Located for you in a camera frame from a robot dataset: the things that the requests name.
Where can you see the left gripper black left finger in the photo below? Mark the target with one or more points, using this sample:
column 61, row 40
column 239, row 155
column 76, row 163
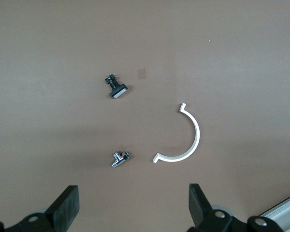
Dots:
column 60, row 212

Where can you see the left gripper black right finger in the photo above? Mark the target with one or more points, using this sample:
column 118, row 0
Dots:
column 200, row 212

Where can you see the chrome tee fitting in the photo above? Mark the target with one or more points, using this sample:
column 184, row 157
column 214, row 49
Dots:
column 119, row 158

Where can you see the white semicircular bracket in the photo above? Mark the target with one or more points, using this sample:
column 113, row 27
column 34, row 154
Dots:
column 197, row 135

